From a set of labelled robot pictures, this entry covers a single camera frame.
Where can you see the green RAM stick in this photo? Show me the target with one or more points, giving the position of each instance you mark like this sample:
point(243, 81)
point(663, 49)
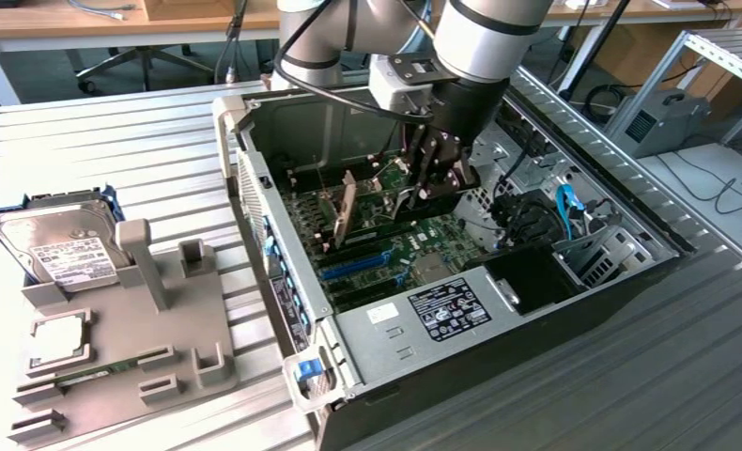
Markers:
point(95, 371)

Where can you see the silver CPU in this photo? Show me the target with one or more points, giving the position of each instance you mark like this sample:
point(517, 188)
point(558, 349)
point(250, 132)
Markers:
point(57, 343)

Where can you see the open black PC case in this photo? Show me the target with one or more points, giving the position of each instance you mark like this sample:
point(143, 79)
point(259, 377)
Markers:
point(534, 376)

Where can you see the wooden desk white frame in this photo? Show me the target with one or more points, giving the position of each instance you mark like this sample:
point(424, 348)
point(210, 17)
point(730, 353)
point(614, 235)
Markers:
point(659, 14)
point(32, 28)

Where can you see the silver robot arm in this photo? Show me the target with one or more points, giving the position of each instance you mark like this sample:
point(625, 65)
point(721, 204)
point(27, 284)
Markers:
point(490, 37)

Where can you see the silver hard disk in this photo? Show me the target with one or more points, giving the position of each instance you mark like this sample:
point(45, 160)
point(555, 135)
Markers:
point(51, 235)

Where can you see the graphics card with silver bracket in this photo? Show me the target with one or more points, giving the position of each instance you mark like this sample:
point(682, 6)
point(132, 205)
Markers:
point(434, 209)

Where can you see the office chair base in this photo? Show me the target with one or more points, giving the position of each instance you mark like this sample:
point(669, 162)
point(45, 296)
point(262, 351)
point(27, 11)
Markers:
point(136, 58)

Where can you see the silver chipset heat sink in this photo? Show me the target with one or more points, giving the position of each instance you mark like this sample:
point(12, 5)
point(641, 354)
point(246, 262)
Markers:
point(434, 270)

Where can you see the metal disk bay cage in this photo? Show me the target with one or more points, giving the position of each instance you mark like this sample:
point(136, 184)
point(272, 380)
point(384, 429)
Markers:
point(597, 263)

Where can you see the dark RAM stick in slot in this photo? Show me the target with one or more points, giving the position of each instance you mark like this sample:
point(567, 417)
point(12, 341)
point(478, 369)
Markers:
point(376, 232)

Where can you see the grey control box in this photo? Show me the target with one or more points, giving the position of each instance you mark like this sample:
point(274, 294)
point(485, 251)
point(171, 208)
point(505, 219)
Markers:
point(659, 122)

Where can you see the grey parts rack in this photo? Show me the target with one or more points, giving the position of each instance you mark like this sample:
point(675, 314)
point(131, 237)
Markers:
point(127, 329)

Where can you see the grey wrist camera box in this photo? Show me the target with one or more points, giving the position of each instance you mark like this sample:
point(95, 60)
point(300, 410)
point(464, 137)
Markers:
point(396, 89)

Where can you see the blue case latch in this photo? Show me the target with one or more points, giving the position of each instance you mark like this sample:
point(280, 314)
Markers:
point(306, 369)

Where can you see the thin metal locking lever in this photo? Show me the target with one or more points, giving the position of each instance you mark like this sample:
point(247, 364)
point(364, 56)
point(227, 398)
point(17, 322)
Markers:
point(319, 174)

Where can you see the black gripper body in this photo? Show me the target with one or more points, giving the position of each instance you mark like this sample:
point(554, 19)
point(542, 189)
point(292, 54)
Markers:
point(471, 108)

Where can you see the blue disk caddy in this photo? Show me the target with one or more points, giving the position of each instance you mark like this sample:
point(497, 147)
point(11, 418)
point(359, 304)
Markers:
point(112, 199)

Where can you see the black stand pole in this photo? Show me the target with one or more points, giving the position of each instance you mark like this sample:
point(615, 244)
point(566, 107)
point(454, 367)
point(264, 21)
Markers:
point(597, 44)

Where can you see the aluminium slat table frame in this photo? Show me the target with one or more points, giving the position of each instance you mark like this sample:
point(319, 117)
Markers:
point(741, 42)

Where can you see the grey power supply unit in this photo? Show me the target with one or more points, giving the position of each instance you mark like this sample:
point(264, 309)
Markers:
point(371, 347)

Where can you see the metal socket cover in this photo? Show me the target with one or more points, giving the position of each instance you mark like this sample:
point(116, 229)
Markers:
point(383, 175)

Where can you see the blue expansion slot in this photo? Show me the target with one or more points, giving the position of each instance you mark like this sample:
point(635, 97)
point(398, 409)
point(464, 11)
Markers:
point(355, 267)

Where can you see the green motherboard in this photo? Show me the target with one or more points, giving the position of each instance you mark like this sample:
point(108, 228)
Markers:
point(452, 237)

